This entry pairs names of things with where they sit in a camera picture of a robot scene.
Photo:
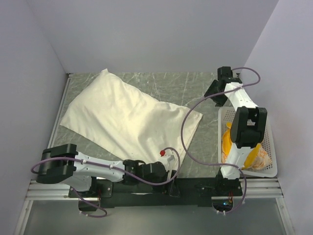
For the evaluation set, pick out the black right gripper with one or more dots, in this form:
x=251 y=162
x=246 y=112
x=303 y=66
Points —
x=220 y=101

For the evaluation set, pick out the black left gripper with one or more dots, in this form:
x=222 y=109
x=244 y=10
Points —
x=170 y=188

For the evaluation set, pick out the cream satin pillowcase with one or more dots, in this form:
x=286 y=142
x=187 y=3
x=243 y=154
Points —
x=108 y=118

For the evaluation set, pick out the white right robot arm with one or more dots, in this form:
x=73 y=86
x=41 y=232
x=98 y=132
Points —
x=247 y=128

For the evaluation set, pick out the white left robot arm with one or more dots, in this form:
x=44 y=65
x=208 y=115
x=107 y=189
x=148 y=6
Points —
x=64 y=164

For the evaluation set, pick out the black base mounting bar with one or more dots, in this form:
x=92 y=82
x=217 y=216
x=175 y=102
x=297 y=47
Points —
x=180 y=192

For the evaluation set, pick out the white plastic basket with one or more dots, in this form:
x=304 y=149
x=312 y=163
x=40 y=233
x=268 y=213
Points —
x=227 y=114

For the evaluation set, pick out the yellow cloth in basket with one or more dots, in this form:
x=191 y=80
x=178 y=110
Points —
x=227 y=142

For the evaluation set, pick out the orange patterned cloth in basket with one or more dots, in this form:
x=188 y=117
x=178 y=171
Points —
x=257 y=159

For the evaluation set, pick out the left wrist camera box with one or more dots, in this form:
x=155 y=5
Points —
x=168 y=160

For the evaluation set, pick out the aluminium frame rail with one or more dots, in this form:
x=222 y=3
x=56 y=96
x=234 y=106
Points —
x=42 y=192

